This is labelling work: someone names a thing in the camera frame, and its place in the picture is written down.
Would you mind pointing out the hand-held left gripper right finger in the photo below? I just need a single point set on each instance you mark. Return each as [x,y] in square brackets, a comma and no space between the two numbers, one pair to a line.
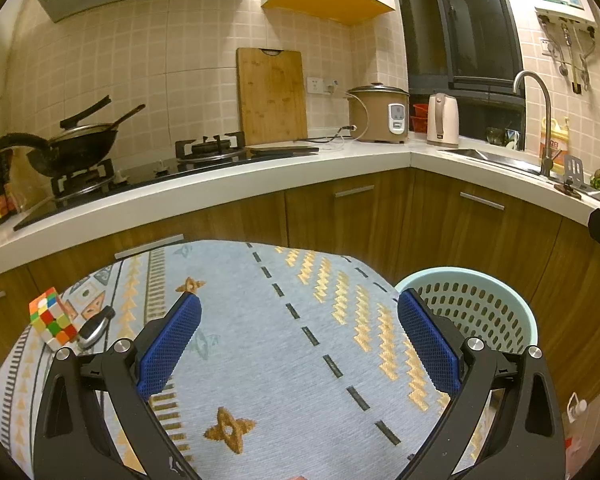
[430,345]

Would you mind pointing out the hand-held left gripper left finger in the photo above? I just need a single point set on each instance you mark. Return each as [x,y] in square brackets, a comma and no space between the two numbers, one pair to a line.
[172,345]

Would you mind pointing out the light blue plastic basket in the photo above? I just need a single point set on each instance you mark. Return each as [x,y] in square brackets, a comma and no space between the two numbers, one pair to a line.
[480,305]

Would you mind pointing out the black silver key fob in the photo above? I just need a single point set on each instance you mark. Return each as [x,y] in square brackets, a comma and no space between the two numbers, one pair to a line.
[95,330]

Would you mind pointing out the yellow dish soap bottle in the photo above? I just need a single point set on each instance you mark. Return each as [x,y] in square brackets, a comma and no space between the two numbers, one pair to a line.
[555,145]

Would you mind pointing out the metal faucet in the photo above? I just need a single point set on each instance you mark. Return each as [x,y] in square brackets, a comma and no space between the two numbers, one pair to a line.
[546,150]

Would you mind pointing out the patterned grey tablecloth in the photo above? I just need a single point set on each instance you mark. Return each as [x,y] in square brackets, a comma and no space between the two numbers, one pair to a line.
[290,360]

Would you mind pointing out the colourful puzzle cube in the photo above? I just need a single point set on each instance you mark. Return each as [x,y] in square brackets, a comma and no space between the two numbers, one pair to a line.
[50,317]

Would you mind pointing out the wooden base cabinet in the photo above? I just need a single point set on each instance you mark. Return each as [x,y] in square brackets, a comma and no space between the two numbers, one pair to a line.
[380,220]

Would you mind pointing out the glass jar on sill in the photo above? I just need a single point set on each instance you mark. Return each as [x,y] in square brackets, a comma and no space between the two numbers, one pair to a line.
[500,137]

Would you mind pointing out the steel sink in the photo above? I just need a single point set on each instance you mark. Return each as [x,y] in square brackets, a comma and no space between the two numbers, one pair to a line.
[480,155]

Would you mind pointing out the white floor bottle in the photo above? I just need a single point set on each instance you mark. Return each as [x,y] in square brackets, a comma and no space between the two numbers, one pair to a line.
[577,407]

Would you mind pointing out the black gas stove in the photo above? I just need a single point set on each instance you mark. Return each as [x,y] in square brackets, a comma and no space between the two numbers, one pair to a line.
[145,172]

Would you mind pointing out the metal water heater pipes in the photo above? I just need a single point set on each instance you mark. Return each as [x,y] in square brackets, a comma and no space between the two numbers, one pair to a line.
[565,50]

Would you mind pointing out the white electric kettle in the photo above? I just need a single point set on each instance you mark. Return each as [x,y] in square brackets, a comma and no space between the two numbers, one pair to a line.
[442,122]

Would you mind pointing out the black wok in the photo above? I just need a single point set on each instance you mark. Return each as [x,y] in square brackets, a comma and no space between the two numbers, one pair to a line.
[80,147]

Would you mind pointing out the red cups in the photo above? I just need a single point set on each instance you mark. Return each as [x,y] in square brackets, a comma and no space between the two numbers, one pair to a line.
[420,117]

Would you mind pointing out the black flat tray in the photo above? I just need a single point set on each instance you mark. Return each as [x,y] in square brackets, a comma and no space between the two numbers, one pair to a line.
[280,150]

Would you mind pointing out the white water heater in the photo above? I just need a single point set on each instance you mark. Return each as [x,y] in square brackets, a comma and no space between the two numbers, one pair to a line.
[565,10]

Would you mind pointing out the brown rice cooker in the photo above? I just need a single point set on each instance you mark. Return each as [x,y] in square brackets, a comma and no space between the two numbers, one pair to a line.
[375,115]

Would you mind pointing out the dark window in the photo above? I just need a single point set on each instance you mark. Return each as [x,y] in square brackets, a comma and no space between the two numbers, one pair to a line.
[475,25]

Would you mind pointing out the wooden cutting board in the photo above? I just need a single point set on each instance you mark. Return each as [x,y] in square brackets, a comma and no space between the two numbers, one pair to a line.
[272,95]

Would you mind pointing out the white wall socket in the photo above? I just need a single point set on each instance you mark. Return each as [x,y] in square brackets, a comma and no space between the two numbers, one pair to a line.
[316,85]
[548,46]

